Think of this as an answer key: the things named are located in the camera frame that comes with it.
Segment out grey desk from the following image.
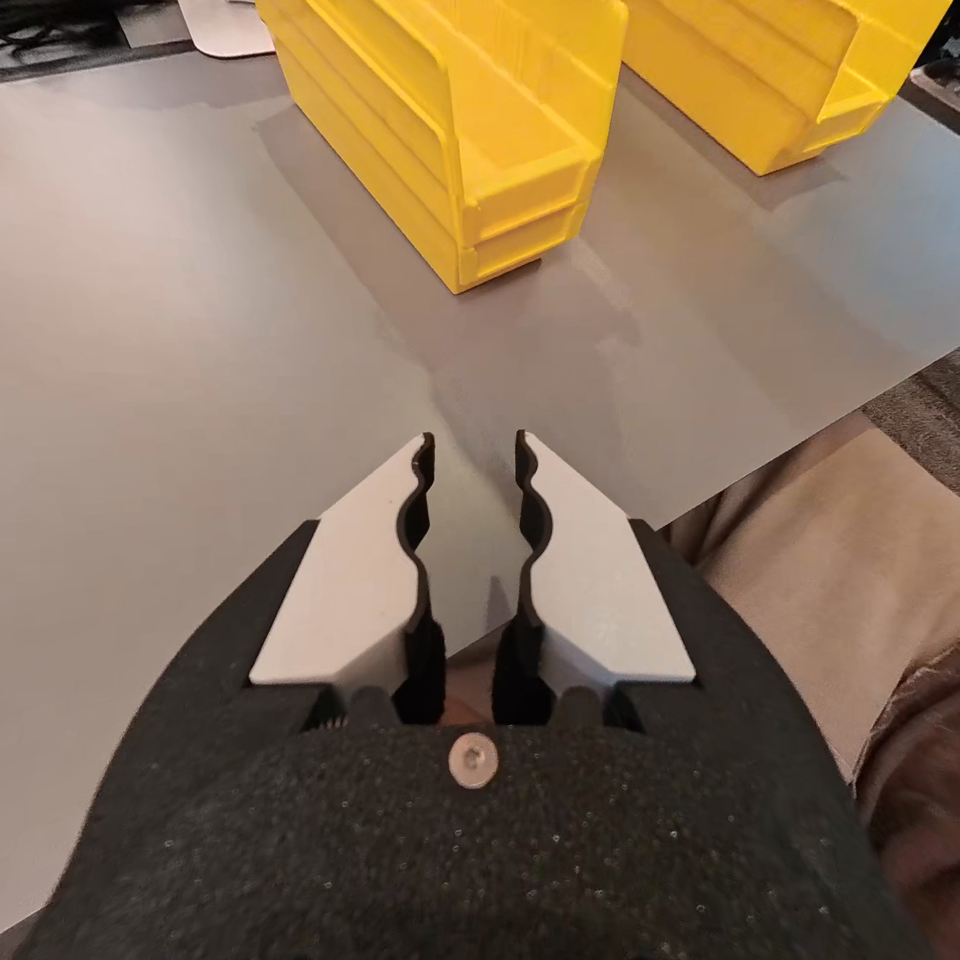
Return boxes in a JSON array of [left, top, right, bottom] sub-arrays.
[[0, 45, 960, 931]]

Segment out yellow plastic storage bin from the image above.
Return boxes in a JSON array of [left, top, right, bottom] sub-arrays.
[[273, 30, 594, 295], [255, 0, 630, 241], [621, 0, 954, 178]]

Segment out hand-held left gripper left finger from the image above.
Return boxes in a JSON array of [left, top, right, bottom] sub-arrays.
[[249, 432, 450, 726]]

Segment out person's brown top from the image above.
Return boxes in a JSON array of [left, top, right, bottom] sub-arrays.
[[851, 645, 960, 960]]

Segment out person's beige trousers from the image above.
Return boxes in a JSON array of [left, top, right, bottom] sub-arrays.
[[660, 412, 960, 785]]

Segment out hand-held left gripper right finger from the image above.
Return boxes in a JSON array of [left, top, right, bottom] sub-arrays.
[[491, 430, 697, 726]]

